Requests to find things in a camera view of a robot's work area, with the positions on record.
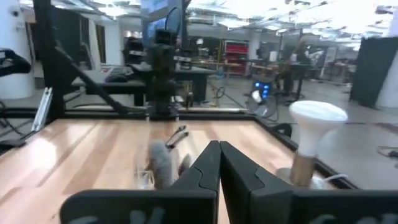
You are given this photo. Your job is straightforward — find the black partition panel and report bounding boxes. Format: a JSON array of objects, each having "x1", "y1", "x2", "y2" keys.
[{"x1": 349, "y1": 36, "x2": 398, "y2": 109}]

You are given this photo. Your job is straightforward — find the grey desk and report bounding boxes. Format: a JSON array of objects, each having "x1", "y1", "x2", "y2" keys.
[{"x1": 71, "y1": 63, "x2": 216, "y2": 107}]

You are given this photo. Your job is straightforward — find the fan brush silver ferrule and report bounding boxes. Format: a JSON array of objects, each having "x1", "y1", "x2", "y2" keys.
[{"x1": 148, "y1": 140, "x2": 175, "y2": 189}]

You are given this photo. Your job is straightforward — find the white bulb brass table lamp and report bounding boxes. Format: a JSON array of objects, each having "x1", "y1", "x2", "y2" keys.
[{"x1": 275, "y1": 100, "x2": 349, "y2": 190}]

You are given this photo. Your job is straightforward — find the silver metal bracket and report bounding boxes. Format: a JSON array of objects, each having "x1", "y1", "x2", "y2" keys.
[{"x1": 30, "y1": 86, "x2": 53, "y2": 133}]

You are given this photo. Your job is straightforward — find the thin black makeup brush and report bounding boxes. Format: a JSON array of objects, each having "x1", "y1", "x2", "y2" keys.
[
  {"x1": 166, "y1": 131, "x2": 190, "y2": 150},
  {"x1": 164, "y1": 124, "x2": 188, "y2": 147}
]

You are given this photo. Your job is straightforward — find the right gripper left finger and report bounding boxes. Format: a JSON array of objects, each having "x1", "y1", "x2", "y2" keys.
[{"x1": 59, "y1": 139, "x2": 221, "y2": 224}]

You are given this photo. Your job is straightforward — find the computer monitor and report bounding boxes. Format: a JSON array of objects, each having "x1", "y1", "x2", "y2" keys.
[{"x1": 140, "y1": 0, "x2": 185, "y2": 41}]

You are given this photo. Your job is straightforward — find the black curved clamp handle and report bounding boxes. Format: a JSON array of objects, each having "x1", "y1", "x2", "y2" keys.
[{"x1": 272, "y1": 122, "x2": 294, "y2": 138}]

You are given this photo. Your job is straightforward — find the black computer mouse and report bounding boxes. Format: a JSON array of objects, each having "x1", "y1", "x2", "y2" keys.
[{"x1": 104, "y1": 66, "x2": 135, "y2": 83}]

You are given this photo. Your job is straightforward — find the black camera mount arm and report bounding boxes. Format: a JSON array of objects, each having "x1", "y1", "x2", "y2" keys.
[{"x1": 0, "y1": 48, "x2": 32, "y2": 78}]

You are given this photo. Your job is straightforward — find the black aluminium table frame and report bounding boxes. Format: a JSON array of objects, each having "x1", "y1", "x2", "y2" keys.
[{"x1": 0, "y1": 0, "x2": 358, "y2": 191}]

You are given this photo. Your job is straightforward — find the black device with blue lights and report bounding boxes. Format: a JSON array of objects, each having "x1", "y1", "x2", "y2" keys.
[{"x1": 247, "y1": 76, "x2": 278, "y2": 119}]

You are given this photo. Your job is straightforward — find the red storage shelf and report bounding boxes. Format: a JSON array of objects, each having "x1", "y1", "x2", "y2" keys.
[{"x1": 223, "y1": 41, "x2": 250, "y2": 76}]

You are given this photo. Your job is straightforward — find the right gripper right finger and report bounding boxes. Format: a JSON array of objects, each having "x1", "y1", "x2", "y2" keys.
[{"x1": 220, "y1": 140, "x2": 398, "y2": 224}]

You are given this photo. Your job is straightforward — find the white round column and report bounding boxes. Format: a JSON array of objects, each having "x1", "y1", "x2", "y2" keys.
[{"x1": 0, "y1": 0, "x2": 35, "y2": 100}]

